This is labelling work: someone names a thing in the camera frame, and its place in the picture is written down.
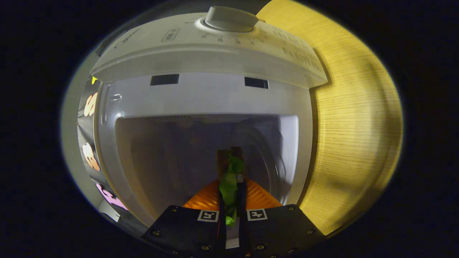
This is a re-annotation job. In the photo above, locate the lettuce sandwich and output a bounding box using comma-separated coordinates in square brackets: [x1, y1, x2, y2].
[216, 146, 246, 227]

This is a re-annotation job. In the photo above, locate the white microwave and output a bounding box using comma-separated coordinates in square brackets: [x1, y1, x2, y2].
[90, 6, 328, 228]

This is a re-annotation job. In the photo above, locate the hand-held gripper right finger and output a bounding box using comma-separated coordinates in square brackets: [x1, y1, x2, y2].
[237, 177, 327, 257]

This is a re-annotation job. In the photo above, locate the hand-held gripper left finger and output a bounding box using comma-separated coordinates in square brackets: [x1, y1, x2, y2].
[142, 179, 227, 255]

